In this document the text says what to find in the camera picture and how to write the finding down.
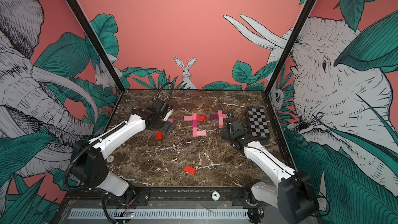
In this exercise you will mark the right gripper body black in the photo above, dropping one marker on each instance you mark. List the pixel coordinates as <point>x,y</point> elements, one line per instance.
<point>225,131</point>

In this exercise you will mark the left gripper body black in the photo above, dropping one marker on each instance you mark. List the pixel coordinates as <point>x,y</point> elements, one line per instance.
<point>165,126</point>

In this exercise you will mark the light pink block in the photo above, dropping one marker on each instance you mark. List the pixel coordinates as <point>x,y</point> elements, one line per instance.
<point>201,133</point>
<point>221,123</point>

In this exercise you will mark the dark purple block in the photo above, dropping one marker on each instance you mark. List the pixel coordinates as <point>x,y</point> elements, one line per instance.
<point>214,116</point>

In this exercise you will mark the red block large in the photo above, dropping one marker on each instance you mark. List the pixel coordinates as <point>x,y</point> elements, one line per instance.
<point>159,135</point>

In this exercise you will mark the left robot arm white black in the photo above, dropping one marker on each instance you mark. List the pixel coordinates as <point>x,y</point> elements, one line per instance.
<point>88,161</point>

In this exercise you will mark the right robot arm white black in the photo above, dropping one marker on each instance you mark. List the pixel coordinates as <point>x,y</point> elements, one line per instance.
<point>293,194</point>

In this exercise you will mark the black white checkerboard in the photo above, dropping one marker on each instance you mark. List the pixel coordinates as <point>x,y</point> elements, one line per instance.
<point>257,123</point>

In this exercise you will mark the black front rail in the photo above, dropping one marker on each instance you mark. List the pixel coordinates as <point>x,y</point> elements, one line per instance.
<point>238,196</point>

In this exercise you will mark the white slotted cable duct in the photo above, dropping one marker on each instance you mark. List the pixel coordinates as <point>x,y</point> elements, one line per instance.
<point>159,213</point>

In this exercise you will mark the black left frame post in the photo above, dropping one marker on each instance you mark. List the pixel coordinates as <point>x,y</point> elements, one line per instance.
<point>94,40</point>

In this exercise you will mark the black frame post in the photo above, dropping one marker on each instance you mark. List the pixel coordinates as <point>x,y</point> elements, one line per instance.
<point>304,14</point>
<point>94,40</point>

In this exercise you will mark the black right frame post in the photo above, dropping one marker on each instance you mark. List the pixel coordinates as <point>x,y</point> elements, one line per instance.
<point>304,14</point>

